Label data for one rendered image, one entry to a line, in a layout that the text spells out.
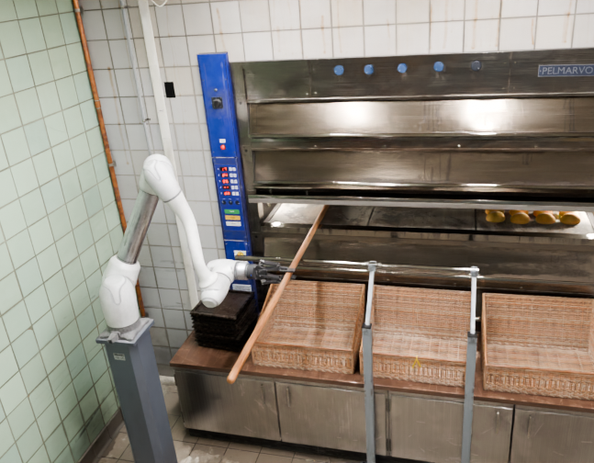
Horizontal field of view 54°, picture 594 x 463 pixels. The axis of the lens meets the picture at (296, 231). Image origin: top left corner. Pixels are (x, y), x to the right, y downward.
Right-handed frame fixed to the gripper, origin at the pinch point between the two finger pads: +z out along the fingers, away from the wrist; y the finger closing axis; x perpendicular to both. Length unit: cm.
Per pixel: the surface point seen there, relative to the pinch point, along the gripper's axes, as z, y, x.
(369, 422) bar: 37, 81, 5
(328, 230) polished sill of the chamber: 8, 2, -55
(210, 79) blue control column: -49, -83, -52
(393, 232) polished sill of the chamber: 44, 2, -55
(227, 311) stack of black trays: -45, 39, -21
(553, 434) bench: 125, 80, -1
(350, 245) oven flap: 19, 12, -57
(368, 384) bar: 38, 57, 5
